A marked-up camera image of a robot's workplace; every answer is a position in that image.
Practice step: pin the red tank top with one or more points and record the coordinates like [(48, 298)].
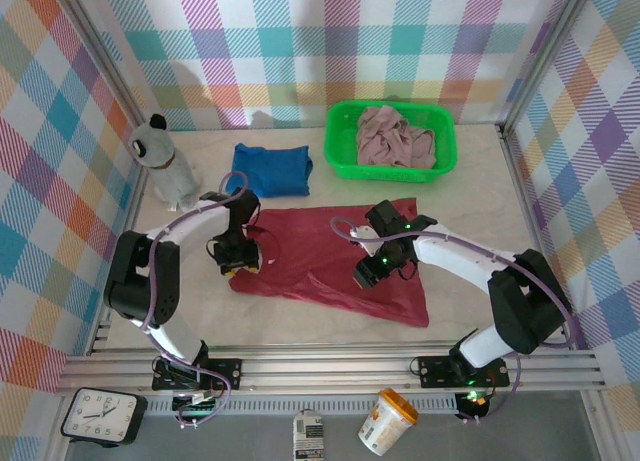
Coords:
[(310, 261)]

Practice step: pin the aluminium side rail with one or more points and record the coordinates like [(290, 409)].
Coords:
[(101, 338), (520, 181)]

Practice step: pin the aluminium front rail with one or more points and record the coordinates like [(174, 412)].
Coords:
[(325, 373)]

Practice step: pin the grey plush animal toy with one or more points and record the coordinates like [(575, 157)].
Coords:
[(170, 171)]

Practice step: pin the black and white carton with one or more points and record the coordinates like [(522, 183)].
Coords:
[(307, 436)]

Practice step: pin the mauve pink tank top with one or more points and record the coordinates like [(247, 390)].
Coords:
[(390, 141)]

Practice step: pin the small electronics board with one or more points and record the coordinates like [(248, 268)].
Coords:
[(195, 408), (472, 401)]

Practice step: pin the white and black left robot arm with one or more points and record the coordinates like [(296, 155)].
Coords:
[(195, 228)]

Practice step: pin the green plastic basket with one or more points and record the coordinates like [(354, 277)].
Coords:
[(340, 131)]

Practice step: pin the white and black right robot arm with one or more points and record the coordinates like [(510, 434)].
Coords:
[(460, 261)]

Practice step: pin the white cup with orange lid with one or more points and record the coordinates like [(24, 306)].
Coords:
[(385, 423)]

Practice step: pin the aluminium frame post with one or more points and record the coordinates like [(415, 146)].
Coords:
[(107, 46), (542, 56)]

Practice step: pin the black alarm clock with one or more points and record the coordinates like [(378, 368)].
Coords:
[(102, 413)]

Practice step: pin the blue tank top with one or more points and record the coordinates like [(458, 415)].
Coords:
[(275, 171)]

